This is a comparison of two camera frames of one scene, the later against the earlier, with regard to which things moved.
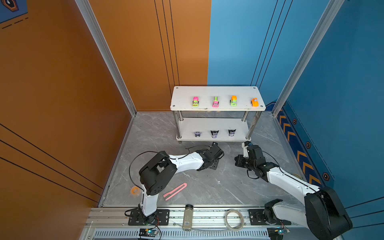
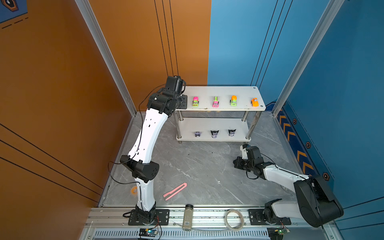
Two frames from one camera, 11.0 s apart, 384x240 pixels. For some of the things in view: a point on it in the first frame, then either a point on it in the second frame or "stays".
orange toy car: x=254 y=102 stays
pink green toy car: x=216 y=102 stays
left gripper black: x=216 y=163 to x=183 y=104
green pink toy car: x=195 y=101 stays
